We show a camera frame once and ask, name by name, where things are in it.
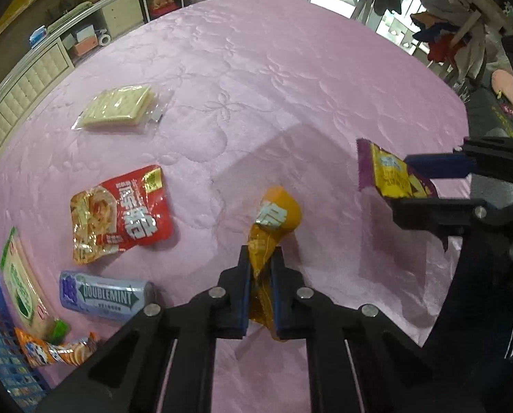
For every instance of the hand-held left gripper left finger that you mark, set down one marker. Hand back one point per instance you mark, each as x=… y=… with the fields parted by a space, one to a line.
x=242 y=305

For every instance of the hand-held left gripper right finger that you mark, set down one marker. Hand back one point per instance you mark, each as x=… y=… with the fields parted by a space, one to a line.
x=281 y=309

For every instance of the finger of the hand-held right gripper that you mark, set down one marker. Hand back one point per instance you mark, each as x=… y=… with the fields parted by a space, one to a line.
x=432 y=214
x=437 y=164

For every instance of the purple yellow snack packet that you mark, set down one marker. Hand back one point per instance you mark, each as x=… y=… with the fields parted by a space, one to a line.
x=389 y=172

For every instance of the silver blue chewing gum packet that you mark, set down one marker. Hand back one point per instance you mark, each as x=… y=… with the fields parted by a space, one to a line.
x=106 y=296

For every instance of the red snack packet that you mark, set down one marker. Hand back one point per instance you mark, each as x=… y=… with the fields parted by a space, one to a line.
x=127 y=219

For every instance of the orange striped snack packet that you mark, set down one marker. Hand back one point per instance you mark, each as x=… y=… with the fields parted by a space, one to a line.
x=46 y=348

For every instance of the green white snack packet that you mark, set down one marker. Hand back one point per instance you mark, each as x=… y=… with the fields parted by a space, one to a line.
x=20 y=284

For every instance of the clear packet of yellow crackers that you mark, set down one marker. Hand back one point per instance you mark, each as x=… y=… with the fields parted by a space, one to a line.
x=117 y=105

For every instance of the red black gloves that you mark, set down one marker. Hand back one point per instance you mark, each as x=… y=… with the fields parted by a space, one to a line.
x=443 y=46

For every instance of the wooden drying rack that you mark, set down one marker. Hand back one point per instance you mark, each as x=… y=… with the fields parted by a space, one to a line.
x=471 y=19

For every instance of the pink quilted bedspread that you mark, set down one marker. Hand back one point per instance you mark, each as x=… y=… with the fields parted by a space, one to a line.
x=303 y=94

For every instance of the toilet paper roll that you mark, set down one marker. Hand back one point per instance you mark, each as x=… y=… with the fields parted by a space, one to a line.
x=104 y=37

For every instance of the boxes in cabinet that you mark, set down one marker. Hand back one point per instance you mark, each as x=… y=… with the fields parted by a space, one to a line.
x=82 y=42

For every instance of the white tv cabinet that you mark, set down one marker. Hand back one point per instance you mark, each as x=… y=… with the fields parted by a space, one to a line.
x=33 y=77

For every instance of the blue tissue box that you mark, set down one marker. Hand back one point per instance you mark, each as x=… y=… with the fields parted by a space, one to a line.
x=37 y=35

